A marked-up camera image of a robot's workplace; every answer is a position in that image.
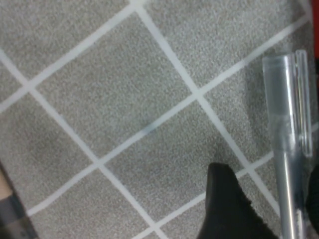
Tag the photo-covered brochure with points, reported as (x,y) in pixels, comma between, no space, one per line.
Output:
(10,214)

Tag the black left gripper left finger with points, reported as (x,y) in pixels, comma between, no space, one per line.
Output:
(224,204)

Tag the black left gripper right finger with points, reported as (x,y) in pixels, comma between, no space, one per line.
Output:
(314,196)

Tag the grey white-grid tablecloth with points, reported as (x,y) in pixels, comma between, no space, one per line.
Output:
(112,104)

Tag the grey translucent pen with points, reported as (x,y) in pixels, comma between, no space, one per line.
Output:
(284,104)

